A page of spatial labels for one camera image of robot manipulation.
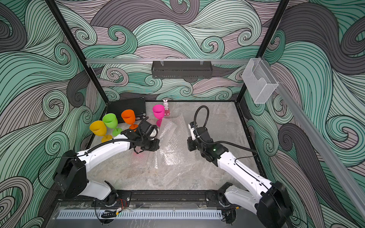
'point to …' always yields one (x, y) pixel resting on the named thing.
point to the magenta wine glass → (158, 111)
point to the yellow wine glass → (99, 128)
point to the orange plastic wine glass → (129, 117)
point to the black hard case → (117, 107)
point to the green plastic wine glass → (110, 120)
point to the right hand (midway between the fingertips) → (188, 138)
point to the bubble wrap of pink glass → (144, 160)
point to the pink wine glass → (139, 156)
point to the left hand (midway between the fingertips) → (160, 146)
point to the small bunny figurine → (167, 110)
